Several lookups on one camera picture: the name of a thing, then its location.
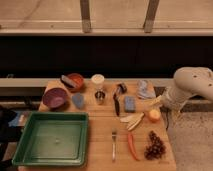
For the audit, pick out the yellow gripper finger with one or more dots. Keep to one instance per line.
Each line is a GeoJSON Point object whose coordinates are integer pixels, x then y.
{"type": "Point", "coordinates": [156, 101]}

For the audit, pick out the left metal post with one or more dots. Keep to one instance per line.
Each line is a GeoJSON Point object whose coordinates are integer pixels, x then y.
{"type": "Point", "coordinates": [85, 16]}

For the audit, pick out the peeled banana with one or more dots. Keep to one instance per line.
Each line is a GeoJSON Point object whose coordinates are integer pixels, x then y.
{"type": "Point", "coordinates": [132, 120]}

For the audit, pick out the blue sponge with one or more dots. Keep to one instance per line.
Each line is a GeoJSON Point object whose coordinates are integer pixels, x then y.
{"type": "Point", "coordinates": [129, 104]}

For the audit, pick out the metal post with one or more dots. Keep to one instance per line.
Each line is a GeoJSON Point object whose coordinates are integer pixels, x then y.
{"type": "Point", "coordinates": [150, 15]}
{"type": "Point", "coordinates": [85, 16]}

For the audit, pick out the silver fork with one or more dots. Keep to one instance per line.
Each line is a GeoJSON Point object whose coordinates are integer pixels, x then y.
{"type": "Point", "coordinates": [114, 135]}

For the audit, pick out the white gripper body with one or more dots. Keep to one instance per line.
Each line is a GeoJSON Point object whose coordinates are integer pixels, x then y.
{"type": "Point", "coordinates": [171, 99]}

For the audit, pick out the white cup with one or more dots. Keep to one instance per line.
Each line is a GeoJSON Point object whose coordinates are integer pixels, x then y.
{"type": "Point", "coordinates": [98, 80]}

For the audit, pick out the right metal post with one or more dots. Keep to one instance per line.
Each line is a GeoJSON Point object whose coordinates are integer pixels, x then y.
{"type": "Point", "coordinates": [150, 15]}

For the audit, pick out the grey sponge block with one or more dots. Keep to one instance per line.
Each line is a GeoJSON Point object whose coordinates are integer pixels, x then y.
{"type": "Point", "coordinates": [68, 81]}

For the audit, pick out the crumpled light blue cloth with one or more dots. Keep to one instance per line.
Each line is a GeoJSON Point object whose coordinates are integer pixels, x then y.
{"type": "Point", "coordinates": [145, 90]}

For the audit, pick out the black object at left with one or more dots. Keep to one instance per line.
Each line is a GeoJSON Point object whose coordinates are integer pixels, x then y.
{"type": "Point", "coordinates": [7, 134]}

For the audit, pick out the purple bowl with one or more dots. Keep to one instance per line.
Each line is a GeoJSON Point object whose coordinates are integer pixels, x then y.
{"type": "Point", "coordinates": [55, 97]}

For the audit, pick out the orange carrot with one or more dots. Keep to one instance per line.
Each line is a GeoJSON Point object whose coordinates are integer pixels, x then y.
{"type": "Point", "coordinates": [131, 146]}

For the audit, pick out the blue heart-shaped object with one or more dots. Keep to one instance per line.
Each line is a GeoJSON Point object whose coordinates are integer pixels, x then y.
{"type": "Point", "coordinates": [78, 100]}

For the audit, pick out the yellow orange fruit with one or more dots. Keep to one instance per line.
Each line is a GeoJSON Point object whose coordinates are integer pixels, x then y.
{"type": "Point", "coordinates": [154, 115]}

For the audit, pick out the green plastic tray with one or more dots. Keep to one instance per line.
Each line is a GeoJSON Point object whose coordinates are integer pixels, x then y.
{"type": "Point", "coordinates": [53, 139]}

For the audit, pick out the orange bowl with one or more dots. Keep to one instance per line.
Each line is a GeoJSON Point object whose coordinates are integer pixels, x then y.
{"type": "Point", "coordinates": [78, 79]}

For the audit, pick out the dark red grape bunch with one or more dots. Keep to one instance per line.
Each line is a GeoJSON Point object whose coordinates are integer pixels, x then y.
{"type": "Point", "coordinates": [157, 148]}

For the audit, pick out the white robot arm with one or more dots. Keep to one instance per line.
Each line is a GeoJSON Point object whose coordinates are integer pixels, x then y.
{"type": "Point", "coordinates": [187, 82]}

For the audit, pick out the small metal cup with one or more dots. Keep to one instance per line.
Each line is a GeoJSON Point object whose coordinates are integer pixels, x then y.
{"type": "Point", "coordinates": [100, 96]}

